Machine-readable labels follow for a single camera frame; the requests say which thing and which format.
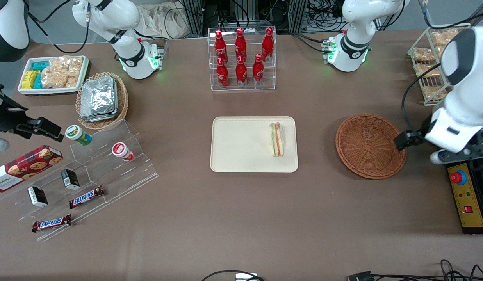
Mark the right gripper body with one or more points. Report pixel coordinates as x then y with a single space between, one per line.
5 116

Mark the triangle sandwich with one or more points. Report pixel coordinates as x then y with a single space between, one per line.
277 140

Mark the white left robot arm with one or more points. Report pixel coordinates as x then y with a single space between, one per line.
352 50

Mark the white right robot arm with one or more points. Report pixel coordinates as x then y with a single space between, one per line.
128 54

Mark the empty brown wicker basket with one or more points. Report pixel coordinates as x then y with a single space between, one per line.
370 146

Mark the wicker basket with foil packs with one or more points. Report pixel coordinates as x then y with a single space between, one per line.
122 105

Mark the cream plastic tray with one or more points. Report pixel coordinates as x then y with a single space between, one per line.
241 148

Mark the green lidded cup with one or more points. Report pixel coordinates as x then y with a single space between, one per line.
78 134

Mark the white snack bin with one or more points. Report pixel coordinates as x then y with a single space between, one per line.
22 91

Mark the red emergency stop button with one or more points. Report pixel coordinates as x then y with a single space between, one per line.
458 177

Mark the red tartan cookie box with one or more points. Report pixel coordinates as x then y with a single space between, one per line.
26 166

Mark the yellow snack packet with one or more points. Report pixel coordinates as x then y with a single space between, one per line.
28 78

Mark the clear bag of snacks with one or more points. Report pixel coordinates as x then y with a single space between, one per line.
442 38
432 92
423 54
425 70

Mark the teal snack packet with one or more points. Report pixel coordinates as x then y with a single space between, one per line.
38 82
40 65

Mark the foil wrapped pack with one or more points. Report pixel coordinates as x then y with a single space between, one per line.
97 118
98 95

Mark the black machine with yellow panel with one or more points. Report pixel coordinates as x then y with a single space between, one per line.
469 199

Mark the small black carton box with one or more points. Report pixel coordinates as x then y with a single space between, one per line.
37 196
70 178

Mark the clear bag of crackers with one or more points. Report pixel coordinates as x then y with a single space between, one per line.
61 72

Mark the clear acrylic step display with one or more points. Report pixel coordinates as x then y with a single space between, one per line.
108 175

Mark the red strawberry yogurt cup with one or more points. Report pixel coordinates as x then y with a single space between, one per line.
122 151

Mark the Snickers chocolate bar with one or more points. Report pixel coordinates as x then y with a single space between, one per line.
52 223
86 197

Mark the white fabric bag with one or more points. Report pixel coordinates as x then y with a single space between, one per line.
159 19

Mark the red cola bottle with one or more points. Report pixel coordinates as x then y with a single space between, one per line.
222 74
258 70
241 72
240 43
268 42
219 45

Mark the clear acrylic bottle rack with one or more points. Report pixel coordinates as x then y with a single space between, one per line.
245 88

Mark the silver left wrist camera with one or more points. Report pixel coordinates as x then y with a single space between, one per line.
440 157

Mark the aluminium equipment frame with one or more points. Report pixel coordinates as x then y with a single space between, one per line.
194 15

